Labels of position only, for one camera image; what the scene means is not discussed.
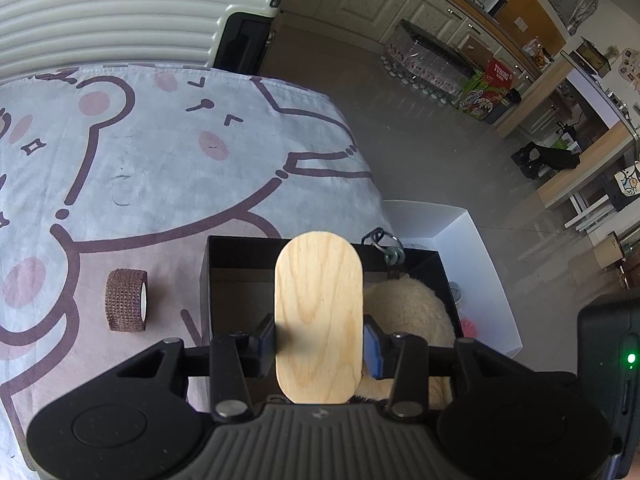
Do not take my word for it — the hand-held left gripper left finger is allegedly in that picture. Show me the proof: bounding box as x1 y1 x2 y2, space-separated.
117 316 277 422

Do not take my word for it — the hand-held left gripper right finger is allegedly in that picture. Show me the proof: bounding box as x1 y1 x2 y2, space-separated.
361 314 526 418

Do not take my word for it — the beige teddy bear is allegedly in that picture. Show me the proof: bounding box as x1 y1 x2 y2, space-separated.
350 280 457 403

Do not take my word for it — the oval wooden board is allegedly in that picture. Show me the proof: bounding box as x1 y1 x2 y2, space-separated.
274 230 363 405

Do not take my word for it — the black box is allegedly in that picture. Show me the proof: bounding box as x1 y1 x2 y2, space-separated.
199 235 463 401

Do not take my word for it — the beige cardboard box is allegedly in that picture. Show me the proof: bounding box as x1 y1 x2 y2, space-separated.
595 232 627 268

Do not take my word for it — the white open box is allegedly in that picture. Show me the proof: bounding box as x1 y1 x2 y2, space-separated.
382 200 523 358

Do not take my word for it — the brown bandage roll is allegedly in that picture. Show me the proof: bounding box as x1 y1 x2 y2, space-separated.
105 269 150 332

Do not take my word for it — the wooden table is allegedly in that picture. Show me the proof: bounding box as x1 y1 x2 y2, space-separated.
495 50 640 211

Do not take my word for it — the black bag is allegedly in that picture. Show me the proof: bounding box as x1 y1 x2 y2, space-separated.
510 141 581 181

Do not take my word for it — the printed cartoon blanket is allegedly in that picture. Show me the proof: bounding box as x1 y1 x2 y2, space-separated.
0 64 391 471

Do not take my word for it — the green printed carton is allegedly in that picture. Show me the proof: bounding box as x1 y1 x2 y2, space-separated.
470 85 511 122
452 72 484 111

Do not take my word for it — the red carton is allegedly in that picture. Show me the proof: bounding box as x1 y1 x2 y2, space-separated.
485 57 516 93

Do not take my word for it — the glass tank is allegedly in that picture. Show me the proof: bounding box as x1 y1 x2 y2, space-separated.
575 37 612 73

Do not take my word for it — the row of plastic water bottles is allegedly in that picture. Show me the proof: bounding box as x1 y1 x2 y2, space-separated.
382 20 473 106

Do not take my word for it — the snack bag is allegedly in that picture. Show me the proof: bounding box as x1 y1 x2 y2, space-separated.
522 37 553 63

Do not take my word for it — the cream ribbed suitcase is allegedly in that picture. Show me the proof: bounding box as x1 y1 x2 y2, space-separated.
0 0 292 81

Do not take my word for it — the metal key ring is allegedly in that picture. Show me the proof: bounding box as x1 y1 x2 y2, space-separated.
361 227 405 266

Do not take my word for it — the white chair frame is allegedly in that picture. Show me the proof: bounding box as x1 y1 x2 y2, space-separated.
565 190 617 232

